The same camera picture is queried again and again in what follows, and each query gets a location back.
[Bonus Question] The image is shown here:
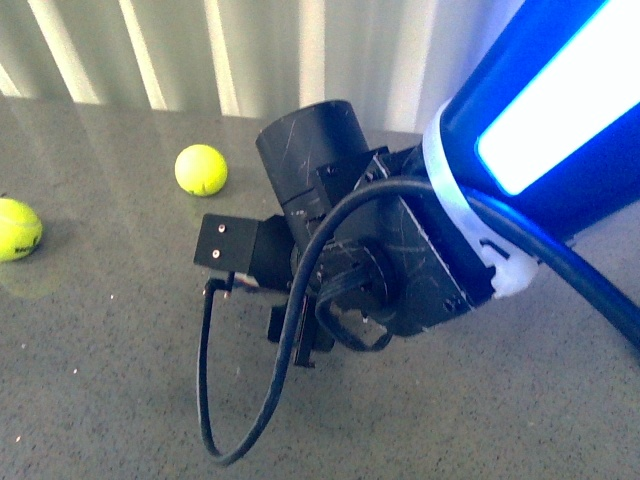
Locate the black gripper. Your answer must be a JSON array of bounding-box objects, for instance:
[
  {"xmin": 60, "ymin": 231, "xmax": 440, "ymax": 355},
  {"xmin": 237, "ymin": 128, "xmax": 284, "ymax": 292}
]
[{"xmin": 256, "ymin": 100, "xmax": 493, "ymax": 352}]

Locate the tennis ball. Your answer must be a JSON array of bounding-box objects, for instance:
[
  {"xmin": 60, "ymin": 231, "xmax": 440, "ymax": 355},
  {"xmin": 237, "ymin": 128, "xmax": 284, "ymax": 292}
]
[
  {"xmin": 174, "ymin": 144, "xmax": 228, "ymax": 197},
  {"xmin": 1, "ymin": 197, "xmax": 43, "ymax": 262}
]

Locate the far left tennis ball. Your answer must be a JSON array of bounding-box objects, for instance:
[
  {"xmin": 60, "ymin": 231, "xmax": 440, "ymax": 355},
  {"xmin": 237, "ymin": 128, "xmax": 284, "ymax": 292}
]
[{"xmin": 1, "ymin": 197, "xmax": 43, "ymax": 262}]

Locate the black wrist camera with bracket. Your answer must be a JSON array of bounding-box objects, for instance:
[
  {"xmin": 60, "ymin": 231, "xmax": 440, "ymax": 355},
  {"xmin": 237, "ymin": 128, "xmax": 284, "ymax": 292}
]
[{"xmin": 194, "ymin": 213, "xmax": 294, "ymax": 291}]

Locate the black camera cable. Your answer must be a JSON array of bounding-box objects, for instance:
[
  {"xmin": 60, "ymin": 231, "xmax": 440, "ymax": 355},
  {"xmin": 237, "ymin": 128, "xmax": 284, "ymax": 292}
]
[{"xmin": 196, "ymin": 177, "xmax": 640, "ymax": 467}]

